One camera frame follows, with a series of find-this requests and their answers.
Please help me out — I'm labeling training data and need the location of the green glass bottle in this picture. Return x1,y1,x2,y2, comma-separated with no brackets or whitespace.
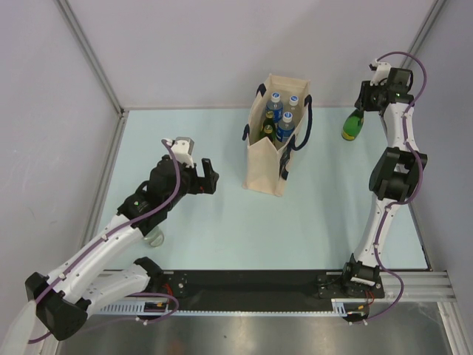
341,109,364,141

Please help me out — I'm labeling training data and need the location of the clear short glass bottle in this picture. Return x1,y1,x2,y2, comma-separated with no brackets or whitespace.
143,229,165,248

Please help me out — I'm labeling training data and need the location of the clear unlabelled water bottle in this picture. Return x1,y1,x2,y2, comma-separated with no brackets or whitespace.
288,95,300,115

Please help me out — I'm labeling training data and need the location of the green bottle yellow label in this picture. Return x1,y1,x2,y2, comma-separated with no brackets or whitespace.
259,124,276,143

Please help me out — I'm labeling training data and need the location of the green bottle orange label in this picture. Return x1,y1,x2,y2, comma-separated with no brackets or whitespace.
263,111,275,128

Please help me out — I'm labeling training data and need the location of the blue label water bottle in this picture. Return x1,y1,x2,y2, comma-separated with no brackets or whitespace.
276,112,295,143
265,92,284,124

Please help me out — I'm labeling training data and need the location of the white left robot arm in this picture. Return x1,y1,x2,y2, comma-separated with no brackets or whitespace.
25,155,219,340

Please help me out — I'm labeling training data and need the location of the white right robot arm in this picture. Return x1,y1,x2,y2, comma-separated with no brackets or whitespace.
341,62,428,297

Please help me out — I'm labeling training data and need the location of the beige canvas tote bag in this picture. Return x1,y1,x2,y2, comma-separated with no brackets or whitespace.
242,74,313,197

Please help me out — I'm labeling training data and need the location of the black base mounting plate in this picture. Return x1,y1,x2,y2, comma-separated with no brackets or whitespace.
144,270,384,302

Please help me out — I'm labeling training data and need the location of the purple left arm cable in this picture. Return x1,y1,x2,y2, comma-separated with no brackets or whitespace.
27,138,182,345

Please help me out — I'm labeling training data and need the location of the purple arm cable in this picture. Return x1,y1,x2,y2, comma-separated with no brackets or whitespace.
27,138,182,345
347,50,429,325

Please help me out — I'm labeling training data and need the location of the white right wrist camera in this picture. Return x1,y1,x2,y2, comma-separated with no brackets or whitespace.
369,59,392,86

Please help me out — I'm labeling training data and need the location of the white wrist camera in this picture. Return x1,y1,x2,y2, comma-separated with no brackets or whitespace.
164,137,194,168
369,59,392,86

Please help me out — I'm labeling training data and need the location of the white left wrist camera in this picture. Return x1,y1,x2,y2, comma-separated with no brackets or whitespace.
164,137,194,168

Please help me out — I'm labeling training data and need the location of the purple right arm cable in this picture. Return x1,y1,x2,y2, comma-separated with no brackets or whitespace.
347,50,429,325

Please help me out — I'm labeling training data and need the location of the right aluminium frame post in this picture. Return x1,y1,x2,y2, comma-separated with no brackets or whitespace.
378,0,448,112

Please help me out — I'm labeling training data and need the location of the aluminium frame post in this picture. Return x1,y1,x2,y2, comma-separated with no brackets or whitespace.
378,0,448,112
54,0,124,116

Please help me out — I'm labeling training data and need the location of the blue slotted cable duct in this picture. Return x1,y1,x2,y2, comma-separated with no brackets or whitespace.
98,297,369,317

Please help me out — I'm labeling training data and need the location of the left aluminium frame post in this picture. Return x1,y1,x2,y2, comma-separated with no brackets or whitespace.
54,0,124,116

